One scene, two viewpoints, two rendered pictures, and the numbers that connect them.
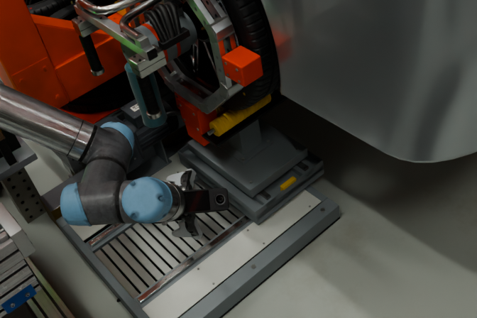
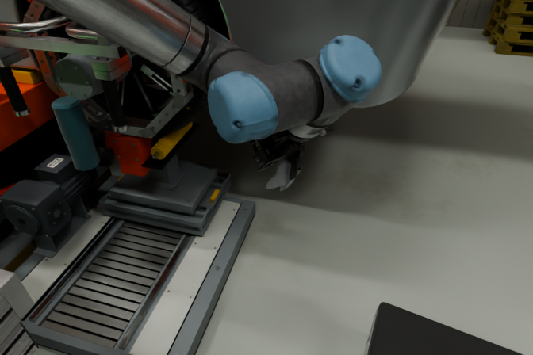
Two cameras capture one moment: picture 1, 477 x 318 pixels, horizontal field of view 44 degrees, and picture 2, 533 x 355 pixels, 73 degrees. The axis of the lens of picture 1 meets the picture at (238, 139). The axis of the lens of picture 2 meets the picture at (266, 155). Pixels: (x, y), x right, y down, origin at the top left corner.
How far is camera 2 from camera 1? 0.88 m
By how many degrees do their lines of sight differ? 33
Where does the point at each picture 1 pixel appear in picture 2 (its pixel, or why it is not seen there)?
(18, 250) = (11, 311)
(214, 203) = not seen: hidden behind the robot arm
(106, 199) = (299, 77)
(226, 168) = (159, 197)
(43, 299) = not seen: outside the picture
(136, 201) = (354, 62)
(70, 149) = (184, 42)
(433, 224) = (316, 196)
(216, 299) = (201, 308)
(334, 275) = (277, 251)
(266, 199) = (204, 211)
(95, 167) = (239, 55)
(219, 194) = not seen: hidden behind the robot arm
